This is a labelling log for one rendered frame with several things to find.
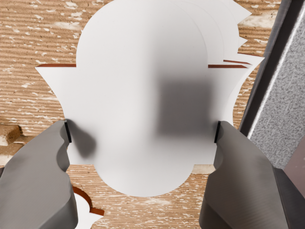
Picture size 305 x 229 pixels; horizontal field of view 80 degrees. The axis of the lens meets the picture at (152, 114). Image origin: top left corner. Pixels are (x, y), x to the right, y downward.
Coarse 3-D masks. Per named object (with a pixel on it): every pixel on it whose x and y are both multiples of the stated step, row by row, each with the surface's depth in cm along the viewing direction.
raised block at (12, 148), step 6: (12, 144) 24; (18, 144) 24; (0, 150) 23; (6, 150) 23; (12, 150) 23; (18, 150) 23; (0, 156) 22; (6, 156) 22; (12, 156) 22; (0, 162) 22; (6, 162) 22
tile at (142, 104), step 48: (144, 0) 9; (96, 48) 10; (144, 48) 10; (192, 48) 10; (96, 96) 11; (144, 96) 11; (192, 96) 12; (96, 144) 13; (144, 144) 13; (192, 144) 13; (144, 192) 15
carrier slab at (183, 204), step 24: (24, 144) 24; (72, 168) 27; (96, 192) 29; (120, 192) 29; (168, 192) 29; (192, 192) 29; (120, 216) 32; (144, 216) 32; (168, 216) 32; (192, 216) 32
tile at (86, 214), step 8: (80, 192) 28; (80, 200) 28; (88, 200) 29; (80, 208) 29; (88, 208) 29; (80, 216) 30; (88, 216) 30; (96, 216) 30; (80, 224) 31; (88, 224) 31
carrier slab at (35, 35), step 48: (0, 0) 17; (48, 0) 17; (96, 0) 17; (240, 0) 17; (0, 48) 19; (48, 48) 19; (240, 48) 19; (0, 96) 21; (48, 96) 21; (240, 96) 22
